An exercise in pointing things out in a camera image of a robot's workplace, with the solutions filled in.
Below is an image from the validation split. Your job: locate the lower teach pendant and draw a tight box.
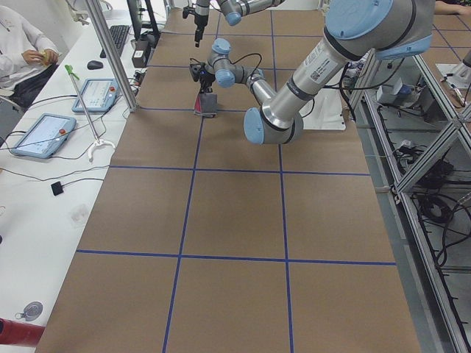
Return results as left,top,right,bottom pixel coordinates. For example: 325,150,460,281
11,113,77,159

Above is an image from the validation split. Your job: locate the small black square pad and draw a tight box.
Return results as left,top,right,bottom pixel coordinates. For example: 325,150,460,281
51,181,64,196

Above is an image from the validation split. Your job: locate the black monitor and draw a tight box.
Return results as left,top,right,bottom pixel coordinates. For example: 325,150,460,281
127,0,160,44

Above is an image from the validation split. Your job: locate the teach pendant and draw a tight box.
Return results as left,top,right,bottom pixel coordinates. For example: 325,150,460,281
74,78,120,114
11,113,77,159

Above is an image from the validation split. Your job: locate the black keyboard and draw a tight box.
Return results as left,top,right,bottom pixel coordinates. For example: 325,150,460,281
109,24,130,56

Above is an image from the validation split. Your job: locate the round metal keyring disc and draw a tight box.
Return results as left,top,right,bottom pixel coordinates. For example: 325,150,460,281
15,301,43,321

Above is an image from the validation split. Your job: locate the seated person white shirt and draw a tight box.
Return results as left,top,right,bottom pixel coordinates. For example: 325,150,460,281
0,5,62,110

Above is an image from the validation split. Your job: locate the upper teach pendant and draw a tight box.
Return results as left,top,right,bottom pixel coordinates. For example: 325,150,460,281
74,78,120,114

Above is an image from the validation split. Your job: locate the red cylinder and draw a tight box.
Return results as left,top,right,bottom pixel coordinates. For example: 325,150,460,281
0,318,45,348

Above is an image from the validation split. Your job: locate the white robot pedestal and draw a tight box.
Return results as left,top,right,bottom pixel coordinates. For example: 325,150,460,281
300,89,346,131

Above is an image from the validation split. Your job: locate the green white grabber stick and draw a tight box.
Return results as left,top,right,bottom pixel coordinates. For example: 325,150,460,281
65,65,116,162

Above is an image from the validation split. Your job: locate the black box white label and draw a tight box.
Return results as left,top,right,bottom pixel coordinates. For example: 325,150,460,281
132,40,152,68

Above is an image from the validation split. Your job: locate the pink towel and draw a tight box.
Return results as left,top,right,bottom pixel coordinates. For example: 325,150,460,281
194,93,218,118

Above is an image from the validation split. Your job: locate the aluminium frame post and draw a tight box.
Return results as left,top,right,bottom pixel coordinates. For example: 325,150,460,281
85,0,138,113

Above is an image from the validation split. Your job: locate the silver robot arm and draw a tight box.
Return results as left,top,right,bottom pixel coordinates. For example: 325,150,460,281
208,1,435,144
190,0,284,48

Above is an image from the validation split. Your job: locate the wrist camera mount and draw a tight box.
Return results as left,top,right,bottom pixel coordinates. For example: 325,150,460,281
183,6,195,19
189,63,205,82

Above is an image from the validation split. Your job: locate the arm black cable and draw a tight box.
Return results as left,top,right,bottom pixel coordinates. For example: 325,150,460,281
230,53,264,73

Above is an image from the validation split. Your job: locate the black computer mouse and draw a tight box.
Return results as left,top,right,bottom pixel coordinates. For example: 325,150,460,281
87,60,104,71

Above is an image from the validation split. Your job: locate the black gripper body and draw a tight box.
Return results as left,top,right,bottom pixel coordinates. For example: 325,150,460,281
199,71,215,90
194,14,208,32

